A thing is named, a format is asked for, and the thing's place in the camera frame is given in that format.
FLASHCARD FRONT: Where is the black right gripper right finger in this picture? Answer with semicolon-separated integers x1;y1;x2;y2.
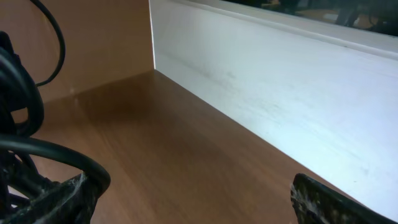
290;173;397;224

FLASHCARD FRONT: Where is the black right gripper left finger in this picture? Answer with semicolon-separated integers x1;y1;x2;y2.
1;172;103;224

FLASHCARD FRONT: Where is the thick black HDMI cable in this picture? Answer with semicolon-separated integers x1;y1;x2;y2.
0;30;112;218

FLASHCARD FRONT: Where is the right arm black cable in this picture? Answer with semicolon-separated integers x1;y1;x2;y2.
29;0;67;88

